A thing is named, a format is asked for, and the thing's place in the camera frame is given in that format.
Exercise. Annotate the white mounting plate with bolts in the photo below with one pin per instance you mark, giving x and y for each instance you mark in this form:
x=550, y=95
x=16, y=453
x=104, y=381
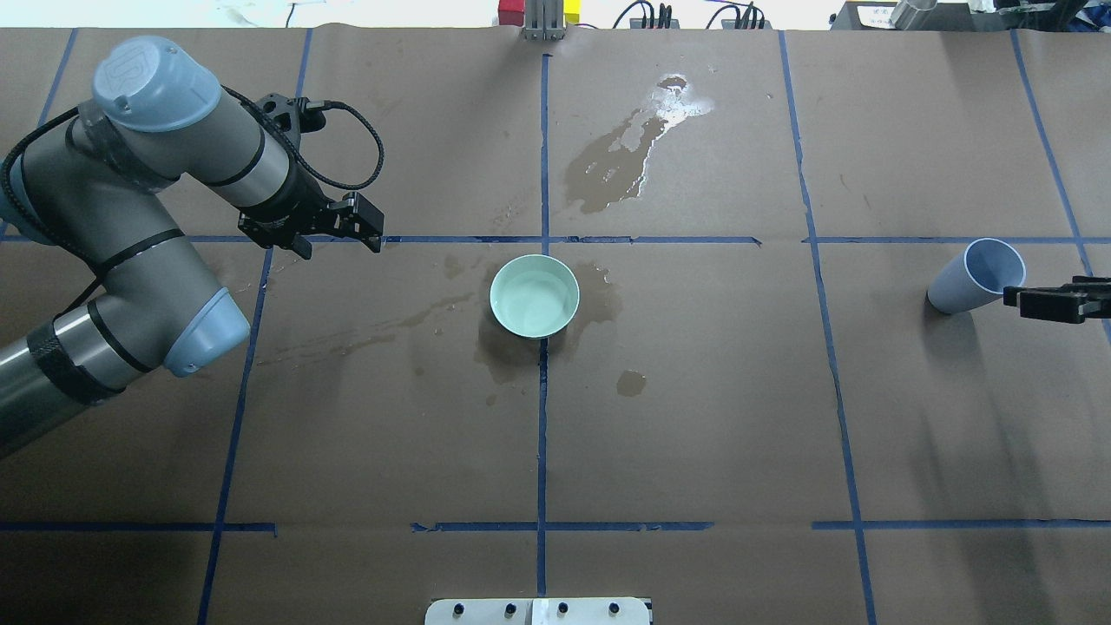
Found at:
x=541, y=610

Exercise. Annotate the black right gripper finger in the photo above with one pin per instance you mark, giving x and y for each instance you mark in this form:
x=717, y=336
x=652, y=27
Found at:
x=1063, y=288
x=1072, y=316

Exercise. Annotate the mint green bowl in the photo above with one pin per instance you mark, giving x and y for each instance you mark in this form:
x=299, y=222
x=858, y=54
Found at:
x=534, y=296

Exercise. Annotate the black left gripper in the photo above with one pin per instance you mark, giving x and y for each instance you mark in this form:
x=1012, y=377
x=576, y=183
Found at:
x=293, y=211

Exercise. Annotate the yellow block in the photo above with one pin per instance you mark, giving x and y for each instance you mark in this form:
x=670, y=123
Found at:
x=572, y=11

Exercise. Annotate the steel cylinder cup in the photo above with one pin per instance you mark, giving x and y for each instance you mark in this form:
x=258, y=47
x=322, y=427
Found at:
x=909, y=15

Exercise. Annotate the blue grey paper cup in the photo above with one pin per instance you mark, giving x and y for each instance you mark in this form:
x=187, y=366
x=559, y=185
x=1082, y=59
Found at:
x=977, y=276

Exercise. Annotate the red block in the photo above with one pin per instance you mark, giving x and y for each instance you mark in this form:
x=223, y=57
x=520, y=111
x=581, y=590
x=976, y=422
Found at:
x=510, y=12

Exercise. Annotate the black power strip far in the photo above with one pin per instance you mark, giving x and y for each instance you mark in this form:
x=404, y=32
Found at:
x=738, y=16

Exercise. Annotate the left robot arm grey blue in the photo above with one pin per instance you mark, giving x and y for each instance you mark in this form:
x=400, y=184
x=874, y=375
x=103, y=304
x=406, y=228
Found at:
x=88, y=182

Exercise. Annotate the black power strip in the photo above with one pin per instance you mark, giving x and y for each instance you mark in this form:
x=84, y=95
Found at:
x=647, y=15
x=738, y=16

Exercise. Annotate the aluminium frame post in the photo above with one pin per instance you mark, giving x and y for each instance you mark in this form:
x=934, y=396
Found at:
x=544, y=20

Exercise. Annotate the black power strip near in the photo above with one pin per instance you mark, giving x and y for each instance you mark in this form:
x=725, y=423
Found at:
x=647, y=15

